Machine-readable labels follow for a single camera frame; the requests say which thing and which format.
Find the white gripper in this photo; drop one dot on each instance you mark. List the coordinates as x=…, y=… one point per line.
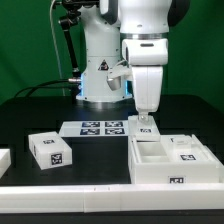
x=146, y=59

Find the white cabinet body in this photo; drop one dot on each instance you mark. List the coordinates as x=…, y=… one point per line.
x=149, y=164

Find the white door panel with knob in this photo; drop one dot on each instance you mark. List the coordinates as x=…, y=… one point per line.
x=186, y=148

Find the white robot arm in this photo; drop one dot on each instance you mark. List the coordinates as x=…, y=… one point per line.
x=107, y=25

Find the white cabinet top block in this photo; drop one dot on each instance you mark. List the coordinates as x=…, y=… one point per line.
x=50, y=150

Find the white front fence bar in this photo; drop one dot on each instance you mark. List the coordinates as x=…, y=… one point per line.
x=108, y=198

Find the white left fence block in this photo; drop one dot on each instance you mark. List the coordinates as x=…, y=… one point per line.
x=5, y=161

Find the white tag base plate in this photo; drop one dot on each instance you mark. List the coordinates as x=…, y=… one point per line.
x=94, y=128

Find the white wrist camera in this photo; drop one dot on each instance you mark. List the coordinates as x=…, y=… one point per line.
x=117, y=75

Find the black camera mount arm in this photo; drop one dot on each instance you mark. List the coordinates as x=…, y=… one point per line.
x=72, y=18

